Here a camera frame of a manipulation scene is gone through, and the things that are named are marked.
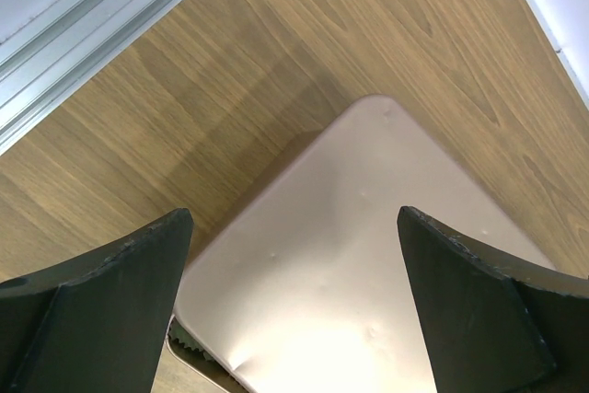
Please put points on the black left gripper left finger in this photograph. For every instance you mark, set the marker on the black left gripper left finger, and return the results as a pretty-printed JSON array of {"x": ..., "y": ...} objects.
[{"x": 96, "y": 322}]

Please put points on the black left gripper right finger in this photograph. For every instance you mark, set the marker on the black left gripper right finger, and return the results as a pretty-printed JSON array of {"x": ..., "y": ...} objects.
[{"x": 493, "y": 322}]

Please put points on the brown tin lid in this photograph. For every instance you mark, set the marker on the brown tin lid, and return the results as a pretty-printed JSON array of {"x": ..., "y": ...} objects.
[{"x": 304, "y": 289}]

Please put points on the brown cookie tin box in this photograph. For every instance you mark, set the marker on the brown cookie tin box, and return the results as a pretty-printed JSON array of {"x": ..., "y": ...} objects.
[{"x": 191, "y": 353}]

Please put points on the aluminium frame profile left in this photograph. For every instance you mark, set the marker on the aluminium frame profile left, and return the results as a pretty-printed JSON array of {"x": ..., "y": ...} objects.
[{"x": 47, "y": 60}]

